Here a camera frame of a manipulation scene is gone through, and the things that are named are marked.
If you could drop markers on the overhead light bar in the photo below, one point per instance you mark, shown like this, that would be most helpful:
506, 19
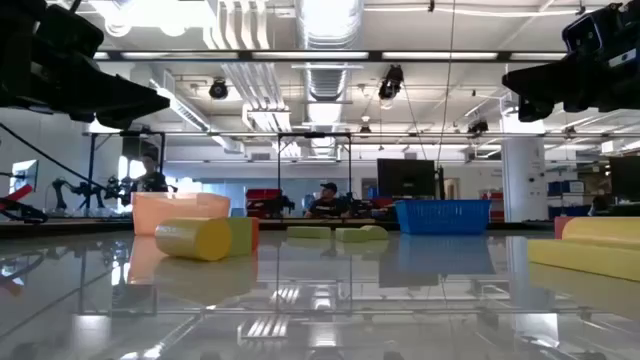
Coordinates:
310, 55

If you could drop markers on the blue plastic mesh basket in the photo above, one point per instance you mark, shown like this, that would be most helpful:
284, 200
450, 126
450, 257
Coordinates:
442, 217

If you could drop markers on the dark monitor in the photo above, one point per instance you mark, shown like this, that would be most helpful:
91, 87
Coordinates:
625, 177

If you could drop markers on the silver air duct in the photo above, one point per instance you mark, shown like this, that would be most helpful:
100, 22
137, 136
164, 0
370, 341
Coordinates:
327, 80

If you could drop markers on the black background workstation frame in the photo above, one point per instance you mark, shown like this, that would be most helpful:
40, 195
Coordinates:
91, 170
315, 134

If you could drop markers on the red tool chest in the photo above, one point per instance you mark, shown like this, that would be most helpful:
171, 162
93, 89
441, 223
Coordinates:
262, 195

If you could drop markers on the green rectangular block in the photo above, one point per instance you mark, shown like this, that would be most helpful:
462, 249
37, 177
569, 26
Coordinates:
352, 235
379, 232
309, 232

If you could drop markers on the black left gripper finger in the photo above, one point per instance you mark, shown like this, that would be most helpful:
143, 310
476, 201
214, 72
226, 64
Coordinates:
115, 121
125, 97

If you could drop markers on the yellow cylinder block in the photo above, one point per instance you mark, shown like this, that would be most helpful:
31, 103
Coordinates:
195, 239

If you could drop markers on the white building pillar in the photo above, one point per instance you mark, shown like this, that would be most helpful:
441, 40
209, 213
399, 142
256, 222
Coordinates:
522, 175

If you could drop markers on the red block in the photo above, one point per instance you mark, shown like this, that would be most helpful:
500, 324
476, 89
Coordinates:
255, 232
561, 227

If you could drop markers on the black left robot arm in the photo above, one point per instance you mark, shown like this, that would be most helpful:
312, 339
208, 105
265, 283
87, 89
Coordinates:
15, 20

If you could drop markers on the background robot arms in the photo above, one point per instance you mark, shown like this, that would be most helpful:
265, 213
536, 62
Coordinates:
114, 189

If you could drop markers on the person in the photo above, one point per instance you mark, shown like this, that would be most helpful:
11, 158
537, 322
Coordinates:
327, 206
600, 205
150, 182

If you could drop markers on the small lit monitor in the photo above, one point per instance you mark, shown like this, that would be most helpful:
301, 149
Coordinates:
25, 175

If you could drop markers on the large black monitor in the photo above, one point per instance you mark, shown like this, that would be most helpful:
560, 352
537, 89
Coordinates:
405, 177

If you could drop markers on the yellow rectangular block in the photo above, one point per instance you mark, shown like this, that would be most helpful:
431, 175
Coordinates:
605, 230
590, 260

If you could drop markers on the orange translucent plastic bin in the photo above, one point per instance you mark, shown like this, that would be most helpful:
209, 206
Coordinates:
165, 210

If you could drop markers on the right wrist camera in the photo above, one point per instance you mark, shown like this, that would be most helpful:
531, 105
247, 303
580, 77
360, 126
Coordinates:
590, 32

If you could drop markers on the small green block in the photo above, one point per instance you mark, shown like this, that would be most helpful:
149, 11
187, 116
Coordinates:
242, 235

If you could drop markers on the red flat bar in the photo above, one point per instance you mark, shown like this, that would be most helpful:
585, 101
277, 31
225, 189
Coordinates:
17, 194

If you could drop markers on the black ceiling camera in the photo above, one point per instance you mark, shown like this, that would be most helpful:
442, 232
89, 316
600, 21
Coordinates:
477, 127
391, 82
218, 90

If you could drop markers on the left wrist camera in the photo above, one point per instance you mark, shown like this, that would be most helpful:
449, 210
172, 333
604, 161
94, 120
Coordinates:
70, 30

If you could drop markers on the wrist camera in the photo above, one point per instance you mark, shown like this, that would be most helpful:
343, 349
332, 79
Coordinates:
590, 32
70, 30

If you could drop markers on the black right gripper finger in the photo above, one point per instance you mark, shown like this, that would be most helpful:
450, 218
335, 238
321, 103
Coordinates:
530, 111
540, 82

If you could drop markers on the blue storage bins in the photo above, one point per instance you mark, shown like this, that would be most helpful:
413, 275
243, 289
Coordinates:
565, 187

